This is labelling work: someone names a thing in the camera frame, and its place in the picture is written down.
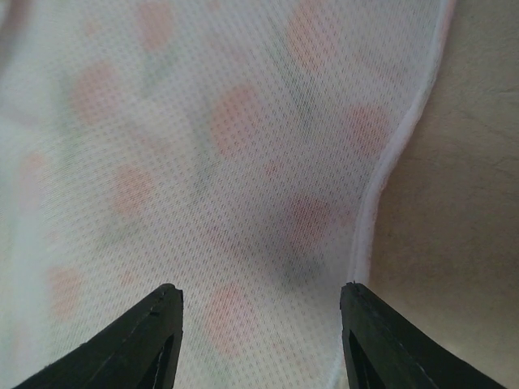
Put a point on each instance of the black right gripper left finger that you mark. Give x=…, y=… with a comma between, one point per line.
x=140, y=349

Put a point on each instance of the floral mesh laundry bag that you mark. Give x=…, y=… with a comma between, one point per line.
x=235, y=149

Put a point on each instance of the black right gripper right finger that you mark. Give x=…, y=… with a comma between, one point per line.
x=383, y=349

